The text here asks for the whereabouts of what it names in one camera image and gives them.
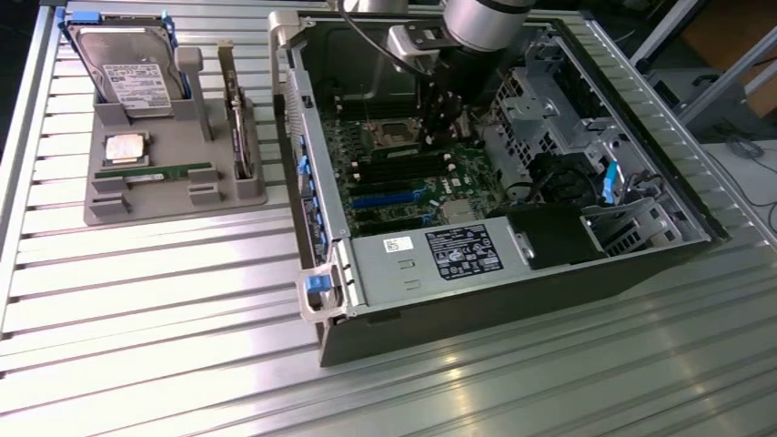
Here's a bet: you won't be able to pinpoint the black plastic air shroud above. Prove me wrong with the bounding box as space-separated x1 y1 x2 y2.
504 202 607 271

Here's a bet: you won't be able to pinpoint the silver CPU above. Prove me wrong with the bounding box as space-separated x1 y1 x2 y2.
104 133 148 166

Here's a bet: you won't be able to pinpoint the blue disk wire connector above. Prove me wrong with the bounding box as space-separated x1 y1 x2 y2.
599 160 625 205

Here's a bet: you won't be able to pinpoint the silver hard disk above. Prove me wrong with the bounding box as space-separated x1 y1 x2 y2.
75 25 179 120

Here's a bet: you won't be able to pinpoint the green motherboard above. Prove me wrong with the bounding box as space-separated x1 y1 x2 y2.
320 107 507 239

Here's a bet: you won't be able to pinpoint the grey power supply unit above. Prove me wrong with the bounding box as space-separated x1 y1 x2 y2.
347 215 537 307

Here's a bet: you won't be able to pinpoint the black box on desk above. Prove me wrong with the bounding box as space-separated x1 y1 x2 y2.
641 67 749 143

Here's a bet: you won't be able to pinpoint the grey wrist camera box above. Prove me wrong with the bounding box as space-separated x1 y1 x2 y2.
388 24 445 61

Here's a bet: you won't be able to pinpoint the aluminium frame post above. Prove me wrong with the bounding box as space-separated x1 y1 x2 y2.
673 26 777 133

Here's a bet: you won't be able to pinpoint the grey parts rack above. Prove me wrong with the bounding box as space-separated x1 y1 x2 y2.
83 45 272 228

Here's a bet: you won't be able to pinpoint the blue disk caddy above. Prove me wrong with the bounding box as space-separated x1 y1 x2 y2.
57 9 197 107

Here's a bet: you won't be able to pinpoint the silver disk bay cage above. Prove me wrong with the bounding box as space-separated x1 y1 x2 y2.
488 66 608 183

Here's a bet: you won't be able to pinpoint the graphics card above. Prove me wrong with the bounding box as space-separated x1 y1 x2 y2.
216 39 257 179

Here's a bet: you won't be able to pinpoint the blue expansion slot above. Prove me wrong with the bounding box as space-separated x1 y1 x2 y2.
349 189 423 209

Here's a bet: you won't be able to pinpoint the black RAM slot bank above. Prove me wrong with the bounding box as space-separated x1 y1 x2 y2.
351 152 452 193

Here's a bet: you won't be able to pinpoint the black cables on desk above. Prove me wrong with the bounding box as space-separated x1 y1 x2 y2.
725 134 770 161

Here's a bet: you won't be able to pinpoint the CPU socket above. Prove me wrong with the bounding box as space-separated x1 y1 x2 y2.
361 118 423 152

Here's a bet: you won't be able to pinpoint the open black PC case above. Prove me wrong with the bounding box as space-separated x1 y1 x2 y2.
265 8 732 369

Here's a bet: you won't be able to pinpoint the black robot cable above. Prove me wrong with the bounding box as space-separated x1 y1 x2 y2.
337 0 436 77

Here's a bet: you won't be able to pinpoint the green RAM stick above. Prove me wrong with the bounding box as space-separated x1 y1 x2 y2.
95 164 215 182

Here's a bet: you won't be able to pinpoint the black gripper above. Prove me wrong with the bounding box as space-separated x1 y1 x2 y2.
416 46 468 154

